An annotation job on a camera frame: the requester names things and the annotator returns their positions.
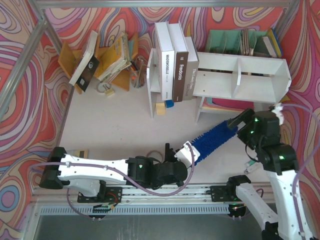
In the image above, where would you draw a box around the beige tape roll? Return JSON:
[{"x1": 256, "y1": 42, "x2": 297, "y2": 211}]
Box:
[{"x1": 146, "y1": 150, "x2": 164, "y2": 163}]

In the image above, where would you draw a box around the black plastic clip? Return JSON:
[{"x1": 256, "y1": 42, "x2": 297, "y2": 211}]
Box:
[{"x1": 163, "y1": 142, "x2": 177, "y2": 163}]

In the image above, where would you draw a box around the blue microfiber duster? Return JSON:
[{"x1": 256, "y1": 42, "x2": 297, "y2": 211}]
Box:
[{"x1": 190, "y1": 120, "x2": 239, "y2": 165}]

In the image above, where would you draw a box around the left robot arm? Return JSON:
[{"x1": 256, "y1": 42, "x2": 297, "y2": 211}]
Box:
[{"x1": 39, "y1": 147, "x2": 192, "y2": 202}]

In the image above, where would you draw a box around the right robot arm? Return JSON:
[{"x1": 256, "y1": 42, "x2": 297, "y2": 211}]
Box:
[{"x1": 226, "y1": 108, "x2": 315, "y2": 240}]

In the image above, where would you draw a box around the white bookshelf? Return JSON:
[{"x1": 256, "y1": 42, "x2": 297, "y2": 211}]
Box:
[{"x1": 146, "y1": 49, "x2": 292, "y2": 120}]

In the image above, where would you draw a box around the pink folder stack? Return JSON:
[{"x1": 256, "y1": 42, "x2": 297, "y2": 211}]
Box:
[{"x1": 202, "y1": 97, "x2": 254, "y2": 112}]

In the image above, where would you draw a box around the wooden block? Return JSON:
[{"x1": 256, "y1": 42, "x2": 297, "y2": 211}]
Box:
[{"x1": 155, "y1": 102, "x2": 166, "y2": 116}]

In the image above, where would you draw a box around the blue cube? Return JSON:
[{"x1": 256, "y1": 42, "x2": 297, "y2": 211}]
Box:
[{"x1": 164, "y1": 100, "x2": 174, "y2": 108}]

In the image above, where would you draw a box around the taupe Lonely Ones book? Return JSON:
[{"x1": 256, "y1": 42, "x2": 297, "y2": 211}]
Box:
[{"x1": 183, "y1": 36, "x2": 199, "y2": 101}]

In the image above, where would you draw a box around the green file organizer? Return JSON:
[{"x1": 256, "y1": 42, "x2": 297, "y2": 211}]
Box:
[{"x1": 204, "y1": 29, "x2": 271, "y2": 58}]

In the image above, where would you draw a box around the blue yellow book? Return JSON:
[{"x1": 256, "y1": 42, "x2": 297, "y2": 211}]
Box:
[{"x1": 262, "y1": 28, "x2": 283, "y2": 58}]

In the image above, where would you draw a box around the brown Fredonia book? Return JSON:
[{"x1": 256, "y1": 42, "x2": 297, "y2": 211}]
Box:
[{"x1": 169, "y1": 22, "x2": 189, "y2": 103}]

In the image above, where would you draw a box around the white Mademoiselle book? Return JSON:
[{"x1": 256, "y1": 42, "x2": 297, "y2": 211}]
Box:
[{"x1": 154, "y1": 22, "x2": 175, "y2": 101}]

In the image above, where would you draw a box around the clear pencil cup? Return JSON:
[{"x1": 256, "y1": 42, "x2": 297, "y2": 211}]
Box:
[{"x1": 130, "y1": 57, "x2": 146, "y2": 89}]

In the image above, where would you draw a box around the stack of worn books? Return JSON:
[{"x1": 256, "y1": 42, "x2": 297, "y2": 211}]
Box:
[{"x1": 97, "y1": 32, "x2": 131, "y2": 83}]

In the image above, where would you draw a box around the white black leaning book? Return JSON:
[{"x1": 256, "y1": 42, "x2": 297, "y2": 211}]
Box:
[{"x1": 69, "y1": 30, "x2": 100, "y2": 92}]

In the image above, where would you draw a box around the yellow wooden zigzag shelf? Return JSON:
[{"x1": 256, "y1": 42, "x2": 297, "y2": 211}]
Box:
[{"x1": 58, "y1": 32, "x2": 139, "y2": 92}]

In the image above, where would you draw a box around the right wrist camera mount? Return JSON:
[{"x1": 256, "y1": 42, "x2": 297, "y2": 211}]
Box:
[{"x1": 269, "y1": 103, "x2": 285, "y2": 126}]

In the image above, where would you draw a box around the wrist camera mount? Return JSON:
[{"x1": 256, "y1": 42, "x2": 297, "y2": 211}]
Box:
[
  {"x1": 269, "y1": 103, "x2": 285, "y2": 126},
  {"x1": 174, "y1": 141, "x2": 201, "y2": 168}
]

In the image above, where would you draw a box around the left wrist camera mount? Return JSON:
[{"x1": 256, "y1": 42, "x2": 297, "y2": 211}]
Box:
[{"x1": 174, "y1": 141, "x2": 201, "y2": 168}]

